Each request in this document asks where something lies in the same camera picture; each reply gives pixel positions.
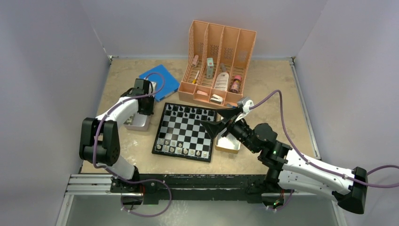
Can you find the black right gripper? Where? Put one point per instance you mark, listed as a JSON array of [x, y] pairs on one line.
[[214, 128]]

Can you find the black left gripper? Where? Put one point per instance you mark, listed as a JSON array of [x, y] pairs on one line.
[[148, 111]]

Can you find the silver tin with white pieces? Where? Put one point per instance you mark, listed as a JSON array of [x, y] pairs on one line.
[[138, 122]]

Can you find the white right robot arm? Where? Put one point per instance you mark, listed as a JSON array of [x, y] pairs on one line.
[[288, 169]]

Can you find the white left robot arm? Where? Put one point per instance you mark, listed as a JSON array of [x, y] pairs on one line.
[[99, 138]]

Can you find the white stapler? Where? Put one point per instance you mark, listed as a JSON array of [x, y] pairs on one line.
[[216, 99]]

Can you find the gold empty tin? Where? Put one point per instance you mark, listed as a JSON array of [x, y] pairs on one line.
[[228, 143]]

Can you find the pink eraser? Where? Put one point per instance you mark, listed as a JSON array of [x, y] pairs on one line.
[[202, 93]]

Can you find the pink capped small bottle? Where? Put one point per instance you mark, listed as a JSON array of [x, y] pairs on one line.
[[235, 87]]

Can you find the white lotion bottle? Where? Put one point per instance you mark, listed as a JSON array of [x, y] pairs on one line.
[[222, 81]]

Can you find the black and white chessboard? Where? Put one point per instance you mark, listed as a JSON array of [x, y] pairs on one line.
[[180, 127]]

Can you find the yellow tipped pen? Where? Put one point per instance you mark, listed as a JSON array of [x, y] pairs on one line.
[[196, 76]]

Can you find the teal small box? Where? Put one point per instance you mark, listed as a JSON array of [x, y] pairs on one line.
[[209, 68]]

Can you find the pink tube in organizer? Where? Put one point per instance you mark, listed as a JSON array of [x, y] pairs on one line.
[[195, 61]]

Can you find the peach desk organizer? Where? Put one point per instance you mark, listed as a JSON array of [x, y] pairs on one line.
[[231, 49]]

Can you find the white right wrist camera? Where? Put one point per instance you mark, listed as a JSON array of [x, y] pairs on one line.
[[245, 104]]

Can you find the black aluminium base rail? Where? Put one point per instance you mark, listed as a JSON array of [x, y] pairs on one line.
[[185, 187]]

